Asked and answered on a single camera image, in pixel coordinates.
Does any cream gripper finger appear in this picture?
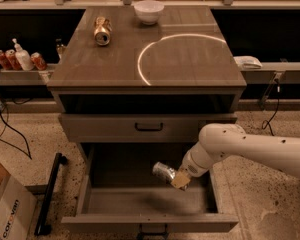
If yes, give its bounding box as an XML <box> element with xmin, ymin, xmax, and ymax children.
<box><xmin>171</xmin><ymin>170</ymin><xmax>191</xmax><ymax>190</ymax></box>

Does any silver redbull can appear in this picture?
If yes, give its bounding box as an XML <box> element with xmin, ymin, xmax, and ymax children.
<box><xmin>152</xmin><ymin>162</ymin><xmax>176</xmax><ymax>184</ymax></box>

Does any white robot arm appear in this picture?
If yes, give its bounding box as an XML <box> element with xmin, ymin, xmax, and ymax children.
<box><xmin>171</xmin><ymin>123</ymin><xmax>300</xmax><ymax>189</ymax></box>

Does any open bottom drawer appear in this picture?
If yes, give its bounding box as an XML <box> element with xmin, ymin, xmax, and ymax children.
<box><xmin>62</xmin><ymin>143</ymin><xmax>238</xmax><ymax>235</ymax></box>

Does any closed upper drawer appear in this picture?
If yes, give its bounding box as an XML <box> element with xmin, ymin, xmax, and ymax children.
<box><xmin>59</xmin><ymin>114</ymin><xmax>237</xmax><ymax>143</ymax></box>

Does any grey drawer cabinet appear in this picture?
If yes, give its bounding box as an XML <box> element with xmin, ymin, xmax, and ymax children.
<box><xmin>46</xmin><ymin>5</ymin><xmax>248</xmax><ymax>172</ymax></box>

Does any gold crushed can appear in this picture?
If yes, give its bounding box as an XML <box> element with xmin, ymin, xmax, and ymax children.
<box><xmin>94</xmin><ymin>16</ymin><xmax>112</xmax><ymax>46</ymax></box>

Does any red soda can right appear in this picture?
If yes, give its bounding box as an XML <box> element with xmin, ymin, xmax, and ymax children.
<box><xmin>31</xmin><ymin>52</ymin><xmax>47</xmax><ymax>70</ymax></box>

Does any red soda can middle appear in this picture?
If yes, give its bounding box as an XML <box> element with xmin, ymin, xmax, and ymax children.
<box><xmin>5</xmin><ymin>49</ymin><xmax>22</xmax><ymax>70</ymax></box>

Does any white folded cloth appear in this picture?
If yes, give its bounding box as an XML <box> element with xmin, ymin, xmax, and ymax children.
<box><xmin>234</xmin><ymin>56</ymin><xmax>262</xmax><ymax>69</ymax></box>

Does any black metal bar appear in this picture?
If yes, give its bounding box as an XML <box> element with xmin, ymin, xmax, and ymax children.
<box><xmin>34</xmin><ymin>153</ymin><xmax>68</xmax><ymax>236</ymax></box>

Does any white ceramic bowl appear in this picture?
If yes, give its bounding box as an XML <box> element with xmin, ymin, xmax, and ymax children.
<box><xmin>134</xmin><ymin>0</ymin><xmax>164</xmax><ymax>25</ymax></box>

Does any cardboard box with logo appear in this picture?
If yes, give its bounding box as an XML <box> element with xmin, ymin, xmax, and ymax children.
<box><xmin>0</xmin><ymin>163</ymin><xmax>37</xmax><ymax>240</ymax></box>

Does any small dark bottle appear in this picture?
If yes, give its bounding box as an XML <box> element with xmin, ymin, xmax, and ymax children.
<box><xmin>56</xmin><ymin>39</ymin><xmax>66</xmax><ymax>59</ymax></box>

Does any white pump bottle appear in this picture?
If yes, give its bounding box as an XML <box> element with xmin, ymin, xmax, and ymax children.
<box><xmin>12</xmin><ymin>38</ymin><xmax>34</xmax><ymax>71</ymax></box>

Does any black drawer handle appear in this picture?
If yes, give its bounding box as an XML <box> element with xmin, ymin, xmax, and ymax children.
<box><xmin>134</xmin><ymin>123</ymin><xmax>164</xmax><ymax>132</ymax></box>

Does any black floor cable right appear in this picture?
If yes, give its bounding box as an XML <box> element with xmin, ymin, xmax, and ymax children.
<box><xmin>260</xmin><ymin>78</ymin><xmax>282</xmax><ymax>137</ymax></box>

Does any grey wall shelf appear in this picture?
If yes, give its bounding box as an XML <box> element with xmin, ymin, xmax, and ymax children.
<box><xmin>0</xmin><ymin>64</ymin><xmax>56</xmax><ymax>86</ymax></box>

